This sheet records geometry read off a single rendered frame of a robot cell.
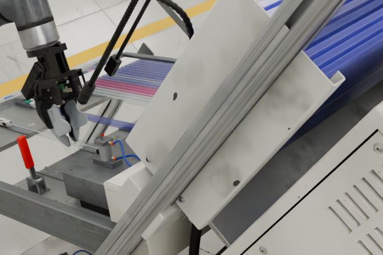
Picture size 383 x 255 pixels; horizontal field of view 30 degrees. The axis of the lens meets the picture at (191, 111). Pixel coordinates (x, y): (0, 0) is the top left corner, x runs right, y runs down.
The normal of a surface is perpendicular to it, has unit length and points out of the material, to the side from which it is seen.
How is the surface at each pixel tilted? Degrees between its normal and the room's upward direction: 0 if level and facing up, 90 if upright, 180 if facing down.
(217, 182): 90
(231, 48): 90
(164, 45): 0
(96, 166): 43
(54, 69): 90
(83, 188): 90
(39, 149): 0
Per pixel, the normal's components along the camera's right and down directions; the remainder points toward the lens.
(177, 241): 0.75, 0.15
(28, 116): -0.14, -0.92
